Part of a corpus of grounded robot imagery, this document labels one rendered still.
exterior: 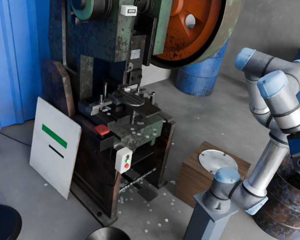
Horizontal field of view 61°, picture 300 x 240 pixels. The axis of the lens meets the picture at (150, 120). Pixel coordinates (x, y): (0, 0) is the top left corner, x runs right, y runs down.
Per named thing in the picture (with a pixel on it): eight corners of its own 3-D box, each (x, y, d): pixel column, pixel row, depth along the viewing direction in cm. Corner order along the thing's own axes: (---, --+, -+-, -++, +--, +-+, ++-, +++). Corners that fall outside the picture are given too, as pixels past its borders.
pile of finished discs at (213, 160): (242, 163, 191) (243, 162, 191) (229, 183, 170) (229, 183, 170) (208, 145, 204) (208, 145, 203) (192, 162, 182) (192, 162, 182)
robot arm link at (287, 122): (300, 110, 66) (269, 121, 71) (308, 125, 66) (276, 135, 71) (300, 100, 72) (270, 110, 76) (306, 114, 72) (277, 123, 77)
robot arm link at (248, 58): (258, 100, 122) (247, 36, 82) (280, 110, 116) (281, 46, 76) (245, 119, 122) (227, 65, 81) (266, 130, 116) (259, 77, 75)
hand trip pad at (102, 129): (109, 141, 135) (110, 129, 131) (100, 145, 131) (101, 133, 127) (101, 134, 138) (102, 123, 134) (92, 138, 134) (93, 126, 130)
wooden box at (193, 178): (236, 195, 210) (251, 164, 192) (219, 225, 182) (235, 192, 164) (194, 171, 228) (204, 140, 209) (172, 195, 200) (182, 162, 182)
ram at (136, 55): (145, 82, 157) (153, 34, 141) (127, 87, 146) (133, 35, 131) (126, 72, 166) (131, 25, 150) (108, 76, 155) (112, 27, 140)
